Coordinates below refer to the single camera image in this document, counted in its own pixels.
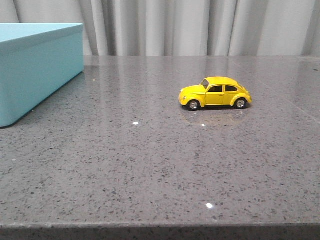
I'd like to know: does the yellow toy beetle car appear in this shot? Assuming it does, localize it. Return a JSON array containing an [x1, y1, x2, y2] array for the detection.
[[178, 76, 252, 111]]

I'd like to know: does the grey pleated curtain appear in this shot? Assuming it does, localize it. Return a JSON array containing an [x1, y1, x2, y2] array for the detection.
[[0, 0, 320, 56]]

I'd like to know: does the light blue storage box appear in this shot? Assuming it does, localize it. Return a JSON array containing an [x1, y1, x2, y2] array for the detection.
[[0, 23, 84, 127]]

